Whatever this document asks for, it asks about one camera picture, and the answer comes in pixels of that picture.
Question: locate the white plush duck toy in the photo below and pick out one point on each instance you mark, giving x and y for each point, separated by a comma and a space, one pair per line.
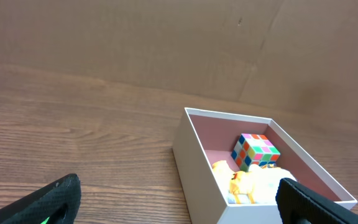
257, 185

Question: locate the multicoloured puzzle cube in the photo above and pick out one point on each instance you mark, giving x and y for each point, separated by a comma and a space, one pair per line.
254, 149

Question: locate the green round wheel toy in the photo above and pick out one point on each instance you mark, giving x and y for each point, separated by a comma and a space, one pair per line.
45, 221

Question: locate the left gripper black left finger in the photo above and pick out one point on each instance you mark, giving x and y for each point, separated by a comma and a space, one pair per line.
59, 200

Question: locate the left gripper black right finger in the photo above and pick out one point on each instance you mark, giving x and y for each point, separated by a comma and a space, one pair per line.
298, 204

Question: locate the white box pink interior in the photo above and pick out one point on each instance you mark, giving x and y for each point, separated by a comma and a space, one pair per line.
204, 137

